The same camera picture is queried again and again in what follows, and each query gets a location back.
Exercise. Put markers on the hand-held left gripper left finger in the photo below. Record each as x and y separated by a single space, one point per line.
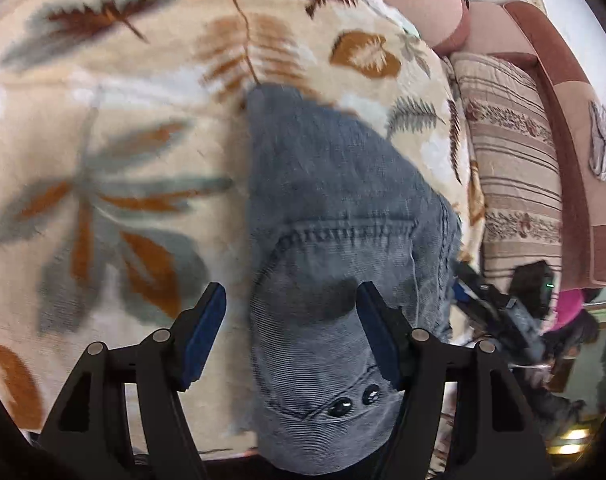
203 340

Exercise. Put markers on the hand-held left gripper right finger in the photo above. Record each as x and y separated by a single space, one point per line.
380 335

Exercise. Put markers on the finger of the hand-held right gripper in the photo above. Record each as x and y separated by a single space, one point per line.
478 285
475 312

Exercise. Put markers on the blue denim pants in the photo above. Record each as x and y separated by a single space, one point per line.
333 240

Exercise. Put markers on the magenta cloth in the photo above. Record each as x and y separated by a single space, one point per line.
569 310

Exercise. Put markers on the beige striped cushion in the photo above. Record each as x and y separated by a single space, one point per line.
513 160

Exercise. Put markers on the pink brown sofa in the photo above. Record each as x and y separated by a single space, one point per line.
563 110

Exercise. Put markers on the beige leaf printed blanket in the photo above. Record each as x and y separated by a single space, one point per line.
133 125

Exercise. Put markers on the pink bolster cushion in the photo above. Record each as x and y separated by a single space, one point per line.
413 5

